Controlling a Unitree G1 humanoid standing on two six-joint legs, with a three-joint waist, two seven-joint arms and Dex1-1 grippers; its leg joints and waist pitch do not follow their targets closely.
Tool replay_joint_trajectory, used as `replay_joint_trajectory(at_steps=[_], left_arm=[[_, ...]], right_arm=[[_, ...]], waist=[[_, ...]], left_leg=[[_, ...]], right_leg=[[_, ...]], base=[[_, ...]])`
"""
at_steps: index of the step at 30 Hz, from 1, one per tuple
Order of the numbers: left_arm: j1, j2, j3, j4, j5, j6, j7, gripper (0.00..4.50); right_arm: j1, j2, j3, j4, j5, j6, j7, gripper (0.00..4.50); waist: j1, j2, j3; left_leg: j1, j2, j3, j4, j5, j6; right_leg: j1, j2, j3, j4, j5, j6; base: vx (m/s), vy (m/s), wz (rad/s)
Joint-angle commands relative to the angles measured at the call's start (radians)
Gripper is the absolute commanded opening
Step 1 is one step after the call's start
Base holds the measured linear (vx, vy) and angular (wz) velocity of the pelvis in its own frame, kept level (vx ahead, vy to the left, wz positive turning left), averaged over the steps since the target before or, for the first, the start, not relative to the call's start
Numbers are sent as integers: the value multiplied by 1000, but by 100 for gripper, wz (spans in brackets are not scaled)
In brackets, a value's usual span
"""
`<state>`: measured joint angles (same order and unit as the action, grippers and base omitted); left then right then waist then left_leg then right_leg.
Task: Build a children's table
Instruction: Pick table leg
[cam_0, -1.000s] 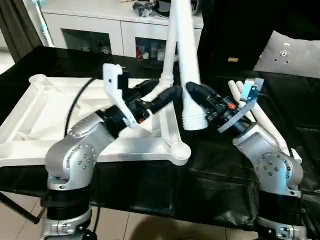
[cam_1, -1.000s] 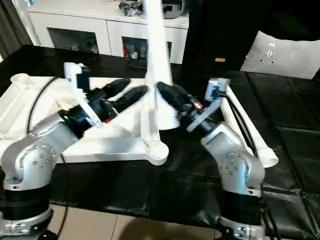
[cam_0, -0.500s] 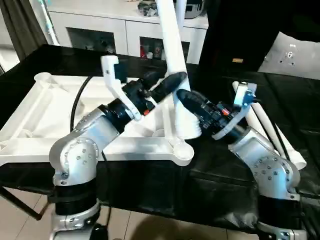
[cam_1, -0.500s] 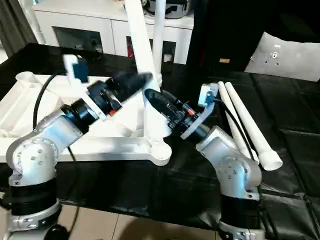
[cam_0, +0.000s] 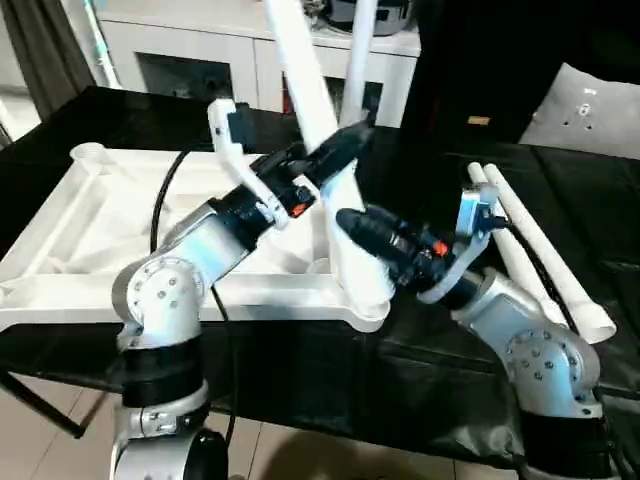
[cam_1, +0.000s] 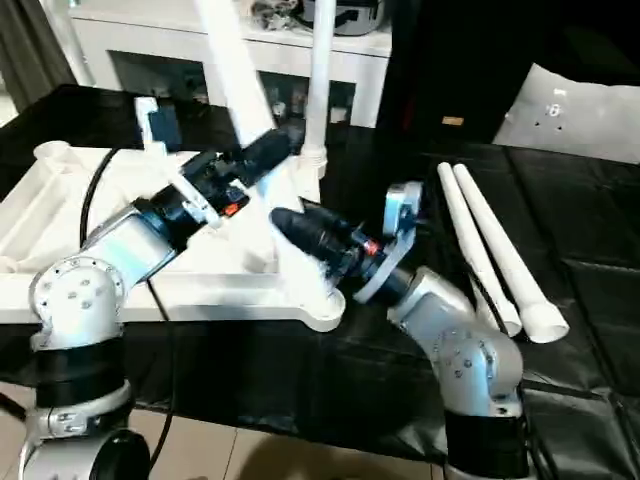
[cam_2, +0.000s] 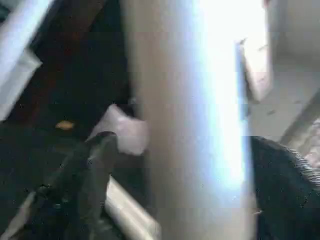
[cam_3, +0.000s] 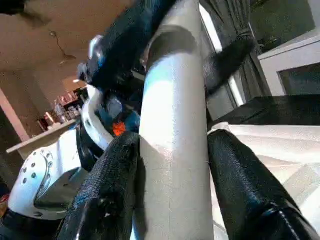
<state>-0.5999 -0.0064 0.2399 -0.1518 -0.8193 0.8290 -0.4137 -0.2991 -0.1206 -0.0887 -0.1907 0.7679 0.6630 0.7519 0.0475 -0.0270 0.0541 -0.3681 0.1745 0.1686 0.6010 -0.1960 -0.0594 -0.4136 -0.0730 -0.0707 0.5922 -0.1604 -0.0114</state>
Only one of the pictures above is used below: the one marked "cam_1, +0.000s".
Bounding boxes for white plastic table leg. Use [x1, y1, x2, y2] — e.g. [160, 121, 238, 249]
[299, 0, 332, 184]
[437, 162, 524, 337]
[192, 0, 346, 321]
[452, 163, 570, 345]

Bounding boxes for white plastic table top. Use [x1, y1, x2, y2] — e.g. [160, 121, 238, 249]
[0, 141, 346, 332]

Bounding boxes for grey round bag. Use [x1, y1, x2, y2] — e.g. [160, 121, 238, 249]
[299, 0, 381, 36]

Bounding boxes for white glass-door cabinet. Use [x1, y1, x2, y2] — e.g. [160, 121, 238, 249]
[69, 0, 391, 129]

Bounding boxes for black floor mat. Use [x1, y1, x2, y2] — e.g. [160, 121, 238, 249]
[0, 82, 640, 466]

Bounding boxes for grey curtain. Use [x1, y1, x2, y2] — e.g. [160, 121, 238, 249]
[0, 0, 76, 109]

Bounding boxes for grey printed cushion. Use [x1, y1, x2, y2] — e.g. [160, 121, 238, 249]
[492, 62, 640, 164]

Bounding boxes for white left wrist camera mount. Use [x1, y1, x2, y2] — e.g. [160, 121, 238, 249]
[134, 97, 224, 231]

